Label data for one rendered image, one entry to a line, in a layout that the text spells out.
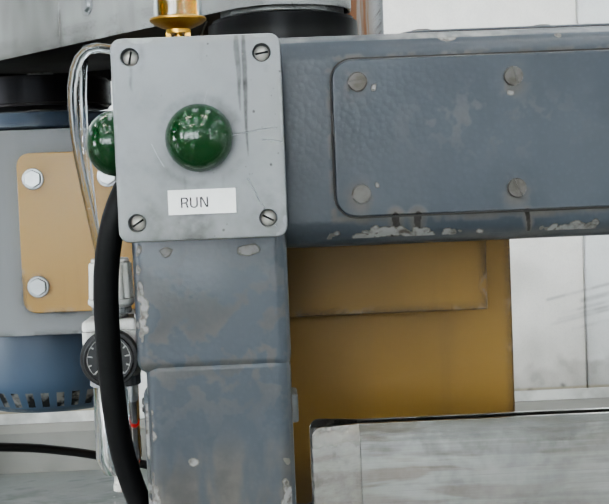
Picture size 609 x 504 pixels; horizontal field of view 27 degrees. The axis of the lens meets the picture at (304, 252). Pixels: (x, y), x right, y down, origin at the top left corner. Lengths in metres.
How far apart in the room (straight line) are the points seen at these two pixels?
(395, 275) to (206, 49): 0.33
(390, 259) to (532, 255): 5.06
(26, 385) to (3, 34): 0.28
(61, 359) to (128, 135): 0.50
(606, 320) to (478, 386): 5.11
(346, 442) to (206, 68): 0.30
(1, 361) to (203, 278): 0.47
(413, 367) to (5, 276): 0.33
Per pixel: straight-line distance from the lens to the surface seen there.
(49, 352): 1.04
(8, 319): 1.02
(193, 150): 0.54
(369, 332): 0.91
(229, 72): 0.56
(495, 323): 0.92
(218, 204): 0.56
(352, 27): 0.75
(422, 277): 0.86
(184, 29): 0.64
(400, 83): 0.61
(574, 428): 0.80
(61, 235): 1.00
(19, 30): 0.96
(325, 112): 0.61
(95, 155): 0.57
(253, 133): 0.56
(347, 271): 0.85
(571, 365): 6.00
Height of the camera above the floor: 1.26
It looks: 3 degrees down
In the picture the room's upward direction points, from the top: 2 degrees counter-clockwise
